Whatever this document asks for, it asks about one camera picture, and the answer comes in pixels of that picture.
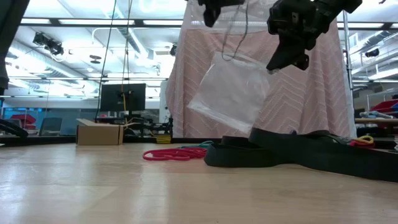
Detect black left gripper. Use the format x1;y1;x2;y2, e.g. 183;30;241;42
197;0;246;28

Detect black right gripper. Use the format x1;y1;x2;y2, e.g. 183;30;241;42
266;0;338;72

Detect clear plastic bag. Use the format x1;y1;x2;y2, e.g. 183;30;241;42
186;50;272;136

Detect red rubber band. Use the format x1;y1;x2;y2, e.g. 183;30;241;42
172;147;208;160
142;148;192;162

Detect wide black rubber band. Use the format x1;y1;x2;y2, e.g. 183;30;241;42
203;135;293;169
248;127;398;184

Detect pink chevron cloth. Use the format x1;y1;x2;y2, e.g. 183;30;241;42
164;0;358;139

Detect metal garment rack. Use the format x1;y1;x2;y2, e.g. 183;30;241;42
329;1;355;138

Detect pale folded cloth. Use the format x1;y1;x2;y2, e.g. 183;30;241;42
359;110;395;120

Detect red storage bins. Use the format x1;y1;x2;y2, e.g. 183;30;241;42
369;98;398;114

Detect wooden workbench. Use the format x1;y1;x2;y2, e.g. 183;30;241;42
354;117;398;138

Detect thick yellow band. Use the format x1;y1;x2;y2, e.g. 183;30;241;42
356;134;375;144

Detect thick red band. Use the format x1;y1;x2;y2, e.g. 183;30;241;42
348;139;376;149

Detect black computer monitor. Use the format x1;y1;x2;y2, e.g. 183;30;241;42
99;83;147;112

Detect black desk with equipment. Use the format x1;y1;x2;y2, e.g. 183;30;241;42
96;113;174;138

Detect black spool yellow winding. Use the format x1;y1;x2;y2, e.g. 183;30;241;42
155;134;173;145

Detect black ceiling spotlight cluster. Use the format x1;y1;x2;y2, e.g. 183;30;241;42
32;31;65;57

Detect small open cardboard box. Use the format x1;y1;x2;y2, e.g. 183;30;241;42
76;118;125;146

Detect grey office chair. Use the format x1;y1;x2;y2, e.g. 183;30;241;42
38;117;63;137

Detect black hanging cable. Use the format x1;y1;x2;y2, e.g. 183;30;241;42
120;0;134;125
94;0;118;123

